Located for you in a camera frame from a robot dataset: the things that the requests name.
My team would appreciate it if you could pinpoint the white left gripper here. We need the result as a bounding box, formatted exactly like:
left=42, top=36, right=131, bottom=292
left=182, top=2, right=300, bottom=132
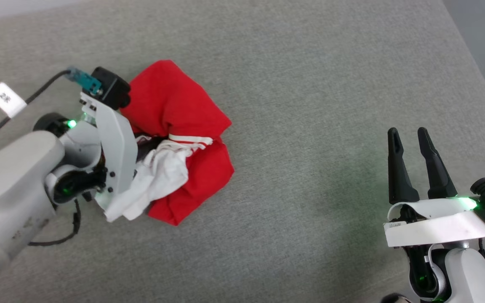
left=80, top=93, right=163, bottom=210

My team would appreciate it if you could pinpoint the black camera cable with label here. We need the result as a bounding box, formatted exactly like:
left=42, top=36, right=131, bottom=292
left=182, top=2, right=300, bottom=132
left=0, top=69, right=72, bottom=157

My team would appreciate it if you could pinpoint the teal left camera plug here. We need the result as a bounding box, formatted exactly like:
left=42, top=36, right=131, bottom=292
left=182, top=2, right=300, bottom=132
left=67, top=66, right=102, bottom=96

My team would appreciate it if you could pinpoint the thin black looped gripper cable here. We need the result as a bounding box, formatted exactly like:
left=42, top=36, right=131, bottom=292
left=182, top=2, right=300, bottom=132
left=28, top=198, right=82, bottom=247

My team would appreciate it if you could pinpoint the white paper cable label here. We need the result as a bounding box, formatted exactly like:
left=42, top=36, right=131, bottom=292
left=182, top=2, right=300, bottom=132
left=0, top=82, right=28, bottom=119

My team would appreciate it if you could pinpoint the red and white basketball jersey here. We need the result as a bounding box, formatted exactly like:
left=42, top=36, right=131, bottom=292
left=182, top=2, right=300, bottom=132
left=104, top=59, right=235, bottom=226

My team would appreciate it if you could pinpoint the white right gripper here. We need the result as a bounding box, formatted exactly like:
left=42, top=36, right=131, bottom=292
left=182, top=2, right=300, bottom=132
left=384, top=127, right=485, bottom=248

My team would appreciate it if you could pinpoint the dark rounded object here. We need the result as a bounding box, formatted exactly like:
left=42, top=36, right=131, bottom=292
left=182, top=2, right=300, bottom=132
left=381, top=293, right=411, bottom=303

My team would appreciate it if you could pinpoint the grey fabric sofa cushion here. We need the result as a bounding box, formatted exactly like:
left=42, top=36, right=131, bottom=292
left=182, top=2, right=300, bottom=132
left=0, top=0, right=485, bottom=303

